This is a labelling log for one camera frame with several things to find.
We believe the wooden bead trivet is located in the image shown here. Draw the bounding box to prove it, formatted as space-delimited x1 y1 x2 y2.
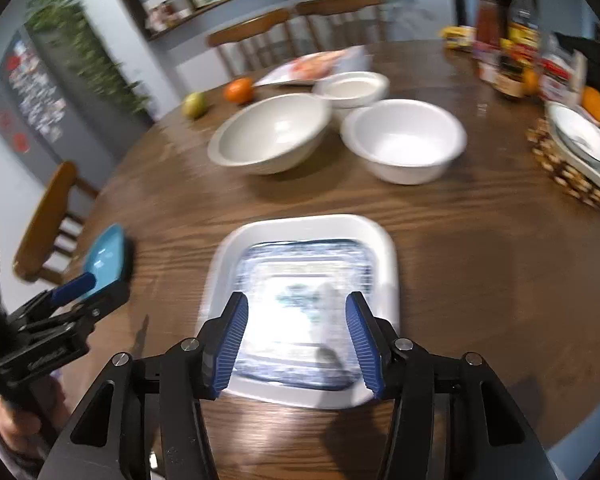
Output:
524 117 600 210

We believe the green pear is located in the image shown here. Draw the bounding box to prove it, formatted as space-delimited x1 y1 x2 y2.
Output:
182 91 207 120

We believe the large orange citrus fruit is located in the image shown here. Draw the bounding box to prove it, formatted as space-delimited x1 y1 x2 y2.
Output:
579 85 600 129

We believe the blue-rimmed patterned bowl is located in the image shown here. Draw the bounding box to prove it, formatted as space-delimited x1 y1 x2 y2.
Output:
545 101 600 197

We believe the yellow snack packet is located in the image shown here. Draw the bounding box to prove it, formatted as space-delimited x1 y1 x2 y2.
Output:
439 25 479 52

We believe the small straight-sided white bowl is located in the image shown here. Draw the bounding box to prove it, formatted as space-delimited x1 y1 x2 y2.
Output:
312 71 391 113

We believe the trailing green plant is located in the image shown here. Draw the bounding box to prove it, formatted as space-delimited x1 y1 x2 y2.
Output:
24 0 152 117

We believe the teal ceramic dish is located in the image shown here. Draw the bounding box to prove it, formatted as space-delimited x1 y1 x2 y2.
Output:
76 223 137 306

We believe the white snack bag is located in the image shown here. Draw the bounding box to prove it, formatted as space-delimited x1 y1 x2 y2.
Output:
253 45 372 87

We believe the person's left hand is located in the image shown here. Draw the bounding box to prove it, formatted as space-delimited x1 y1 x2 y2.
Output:
0 374 72 461

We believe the red sauce bottle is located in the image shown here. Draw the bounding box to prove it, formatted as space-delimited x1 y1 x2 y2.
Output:
474 0 507 85

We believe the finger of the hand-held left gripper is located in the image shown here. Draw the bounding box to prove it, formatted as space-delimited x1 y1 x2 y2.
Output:
5 272 97 333
17 280 132 348

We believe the wooden chair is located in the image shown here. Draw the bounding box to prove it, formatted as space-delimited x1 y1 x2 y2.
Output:
295 0 387 52
12 161 102 284
207 8 302 80

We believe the red chili jar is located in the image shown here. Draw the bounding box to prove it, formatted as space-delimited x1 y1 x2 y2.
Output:
539 35 587 107

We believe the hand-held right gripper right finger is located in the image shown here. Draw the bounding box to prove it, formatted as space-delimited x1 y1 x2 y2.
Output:
345 291 556 480

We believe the person's left forearm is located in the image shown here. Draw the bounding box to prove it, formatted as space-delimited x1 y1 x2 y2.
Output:
0 430 48 480

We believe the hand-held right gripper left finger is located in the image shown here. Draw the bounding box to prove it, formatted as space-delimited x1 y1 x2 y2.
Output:
37 291 251 480

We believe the white square patterned plate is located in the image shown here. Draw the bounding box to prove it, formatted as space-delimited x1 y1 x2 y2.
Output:
201 213 400 409

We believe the medium white bowl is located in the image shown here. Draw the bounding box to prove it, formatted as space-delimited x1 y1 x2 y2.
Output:
340 98 468 185

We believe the dark grey fridge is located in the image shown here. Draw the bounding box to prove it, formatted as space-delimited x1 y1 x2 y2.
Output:
0 24 157 188

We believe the large white bowl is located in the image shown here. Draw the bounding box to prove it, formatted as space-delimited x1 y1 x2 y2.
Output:
207 92 334 176

